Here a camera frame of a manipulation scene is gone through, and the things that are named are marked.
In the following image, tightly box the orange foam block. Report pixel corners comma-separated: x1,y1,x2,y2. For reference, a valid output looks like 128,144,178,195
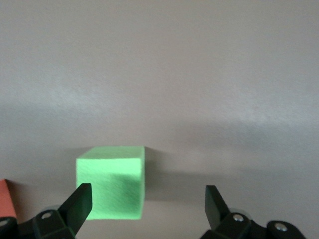
0,178,17,220

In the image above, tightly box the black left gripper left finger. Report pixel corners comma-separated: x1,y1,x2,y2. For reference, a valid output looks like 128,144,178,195
0,183,93,239

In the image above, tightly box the green foam block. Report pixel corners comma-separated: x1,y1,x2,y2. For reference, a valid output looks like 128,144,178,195
75,145,146,221

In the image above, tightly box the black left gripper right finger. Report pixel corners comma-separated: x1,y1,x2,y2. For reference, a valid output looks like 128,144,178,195
199,185,306,239

